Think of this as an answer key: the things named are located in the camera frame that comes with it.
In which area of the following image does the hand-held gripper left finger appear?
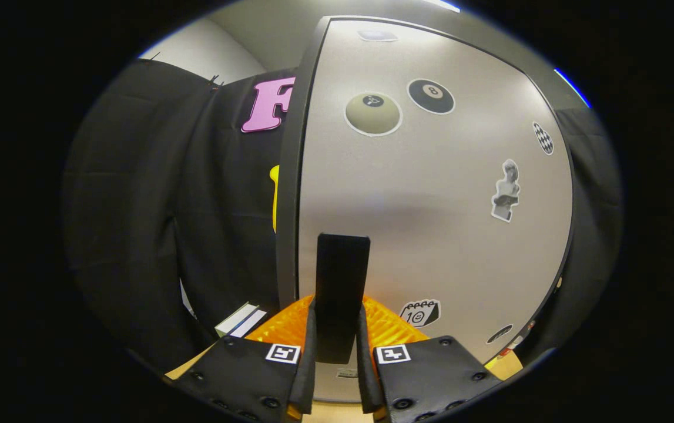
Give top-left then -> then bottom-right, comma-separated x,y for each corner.
163,294 -> 318,423

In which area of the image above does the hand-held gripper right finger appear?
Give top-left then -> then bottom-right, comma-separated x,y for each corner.
356,296 -> 505,423

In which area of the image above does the black door handle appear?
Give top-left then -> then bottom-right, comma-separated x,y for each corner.
315,233 -> 371,365

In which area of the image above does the dark grey shoe cabinet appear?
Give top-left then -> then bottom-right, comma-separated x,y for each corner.
275,15 -> 593,406

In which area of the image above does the dark blue book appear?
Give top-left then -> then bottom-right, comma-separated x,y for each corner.
231,308 -> 263,337

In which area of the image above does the green and white book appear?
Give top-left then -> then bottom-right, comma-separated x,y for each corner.
214,302 -> 260,337

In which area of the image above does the black backdrop cloth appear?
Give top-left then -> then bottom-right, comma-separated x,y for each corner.
61,59 -> 625,377

